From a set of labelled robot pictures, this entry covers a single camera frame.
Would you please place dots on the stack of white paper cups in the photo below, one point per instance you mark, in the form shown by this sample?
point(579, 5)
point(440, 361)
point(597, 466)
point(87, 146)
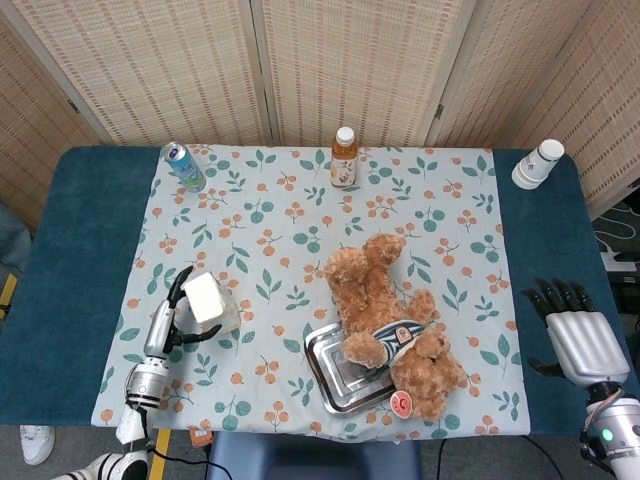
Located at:
point(535, 167)

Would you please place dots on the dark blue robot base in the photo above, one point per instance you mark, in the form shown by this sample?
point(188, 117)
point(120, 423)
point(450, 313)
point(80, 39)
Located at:
point(310, 457)

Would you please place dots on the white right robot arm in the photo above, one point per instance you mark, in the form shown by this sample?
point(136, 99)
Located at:
point(617, 430)

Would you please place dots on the white sneaker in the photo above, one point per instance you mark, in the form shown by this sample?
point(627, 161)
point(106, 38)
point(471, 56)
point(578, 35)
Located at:
point(37, 442)

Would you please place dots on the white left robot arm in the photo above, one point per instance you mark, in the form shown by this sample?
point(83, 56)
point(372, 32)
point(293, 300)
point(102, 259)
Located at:
point(145, 382)

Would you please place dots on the blue drink can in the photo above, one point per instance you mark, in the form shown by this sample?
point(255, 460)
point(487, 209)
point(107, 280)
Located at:
point(186, 170)

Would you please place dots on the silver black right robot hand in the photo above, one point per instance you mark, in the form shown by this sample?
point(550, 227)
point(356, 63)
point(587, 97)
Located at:
point(587, 345)

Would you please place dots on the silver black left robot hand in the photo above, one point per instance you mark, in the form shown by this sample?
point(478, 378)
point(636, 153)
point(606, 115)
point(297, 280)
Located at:
point(157, 332)

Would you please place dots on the floral print tablecloth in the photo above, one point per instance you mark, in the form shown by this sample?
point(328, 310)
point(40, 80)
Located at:
point(300, 220)

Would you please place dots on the white power strip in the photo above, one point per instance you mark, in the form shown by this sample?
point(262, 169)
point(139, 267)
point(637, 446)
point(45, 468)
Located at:
point(617, 259)

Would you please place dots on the amber tea bottle white cap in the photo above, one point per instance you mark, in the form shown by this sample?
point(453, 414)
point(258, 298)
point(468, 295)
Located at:
point(345, 165)

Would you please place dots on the small orange tag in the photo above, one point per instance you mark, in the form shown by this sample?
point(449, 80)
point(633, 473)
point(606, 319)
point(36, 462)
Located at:
point(201, 437)

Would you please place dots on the beige woven folding screen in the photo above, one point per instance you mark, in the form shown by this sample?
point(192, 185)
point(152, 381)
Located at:
point(175, 65)

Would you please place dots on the brown plush teddy bear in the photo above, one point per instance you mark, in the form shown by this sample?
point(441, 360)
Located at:
point(370, 290)

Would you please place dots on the round pink hang tag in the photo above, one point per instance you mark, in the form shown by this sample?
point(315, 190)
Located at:
point(401, 404)

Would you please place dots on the rectangular stainless steel tray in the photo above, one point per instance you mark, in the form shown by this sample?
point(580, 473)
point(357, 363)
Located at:
point(325, 370)

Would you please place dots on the teal table cover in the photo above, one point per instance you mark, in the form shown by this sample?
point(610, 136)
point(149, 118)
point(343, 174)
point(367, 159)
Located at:
point(75, 250)

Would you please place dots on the person leg in blue jeans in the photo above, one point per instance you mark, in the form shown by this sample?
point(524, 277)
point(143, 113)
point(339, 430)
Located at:
point(12, 240)

